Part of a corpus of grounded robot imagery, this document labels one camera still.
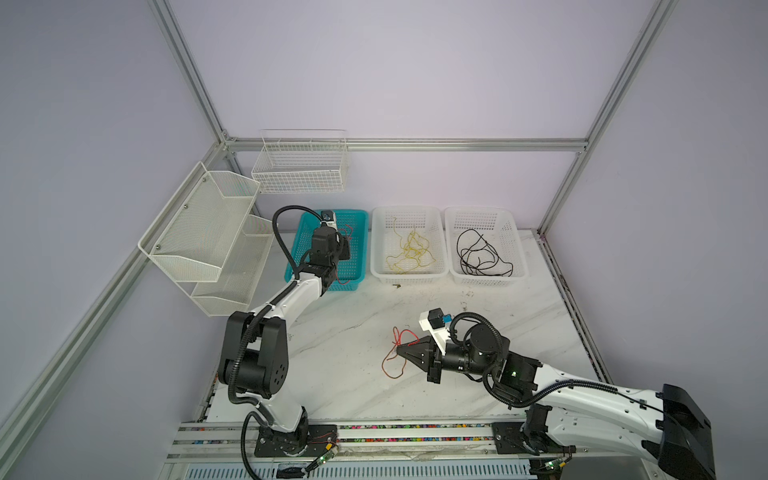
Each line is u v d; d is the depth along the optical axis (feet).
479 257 3.43
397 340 2.17
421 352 1.99
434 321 1.88
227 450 2.40
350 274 3.32
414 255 3.57
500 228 3.82
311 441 2.40
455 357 1.95
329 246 2.34
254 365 1.52
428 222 3.88
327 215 2.56
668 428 1.35
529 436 2.14
